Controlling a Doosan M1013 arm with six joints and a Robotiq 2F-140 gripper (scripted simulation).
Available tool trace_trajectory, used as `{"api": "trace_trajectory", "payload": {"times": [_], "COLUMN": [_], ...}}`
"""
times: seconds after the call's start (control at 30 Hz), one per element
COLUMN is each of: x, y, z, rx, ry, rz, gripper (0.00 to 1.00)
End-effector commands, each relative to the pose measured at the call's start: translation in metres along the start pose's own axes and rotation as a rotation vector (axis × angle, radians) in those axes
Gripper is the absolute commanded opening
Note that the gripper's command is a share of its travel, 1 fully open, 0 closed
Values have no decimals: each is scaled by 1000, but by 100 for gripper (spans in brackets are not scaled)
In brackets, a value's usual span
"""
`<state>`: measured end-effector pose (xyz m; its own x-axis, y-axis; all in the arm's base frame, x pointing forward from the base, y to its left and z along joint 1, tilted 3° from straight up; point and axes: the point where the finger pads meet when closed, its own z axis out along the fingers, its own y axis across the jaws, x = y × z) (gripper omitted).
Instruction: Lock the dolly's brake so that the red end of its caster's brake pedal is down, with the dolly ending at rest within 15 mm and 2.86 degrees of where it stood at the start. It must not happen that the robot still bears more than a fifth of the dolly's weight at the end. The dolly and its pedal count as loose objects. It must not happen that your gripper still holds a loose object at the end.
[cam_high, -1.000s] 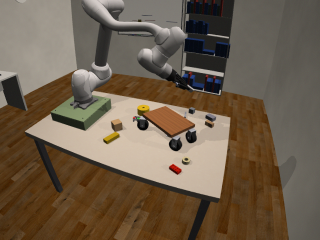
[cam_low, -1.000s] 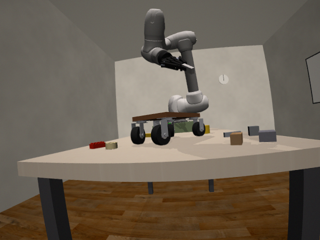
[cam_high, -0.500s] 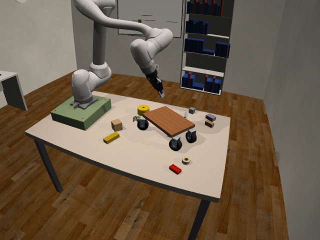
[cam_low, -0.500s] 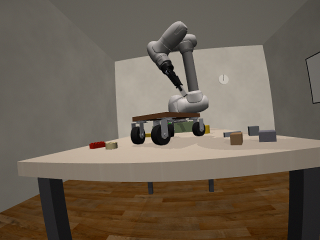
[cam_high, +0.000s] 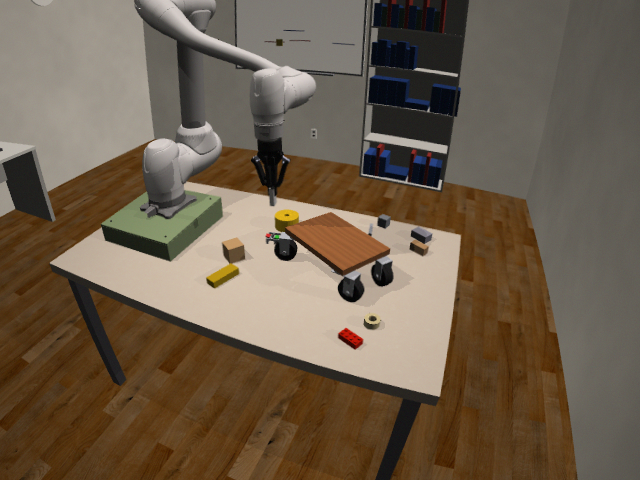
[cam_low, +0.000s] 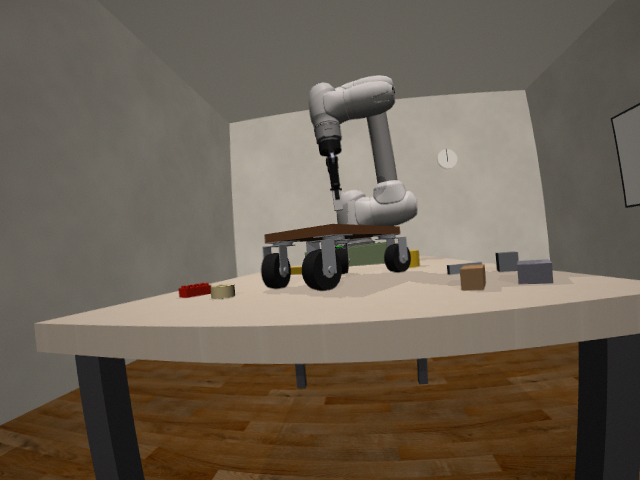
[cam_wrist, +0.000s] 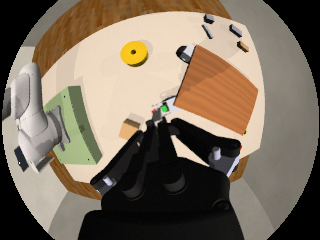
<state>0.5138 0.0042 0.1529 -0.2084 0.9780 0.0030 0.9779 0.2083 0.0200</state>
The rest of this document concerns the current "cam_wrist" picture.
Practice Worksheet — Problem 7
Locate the yellow disc with center hole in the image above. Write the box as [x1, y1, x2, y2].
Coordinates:
[120, 41, 148, 67]

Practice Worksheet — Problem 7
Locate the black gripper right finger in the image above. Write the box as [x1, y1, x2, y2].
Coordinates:
[156, 109, 241, 192]

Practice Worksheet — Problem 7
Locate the grey metal bar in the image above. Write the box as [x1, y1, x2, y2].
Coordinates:
[202, 24, 214, 39]

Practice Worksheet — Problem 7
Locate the wheeled wooden dolly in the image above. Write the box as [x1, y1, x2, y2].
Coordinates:
[151, 44, 258, 136]

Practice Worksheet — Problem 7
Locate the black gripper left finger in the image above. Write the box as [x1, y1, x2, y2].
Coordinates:
[90, 110, 159, 198]

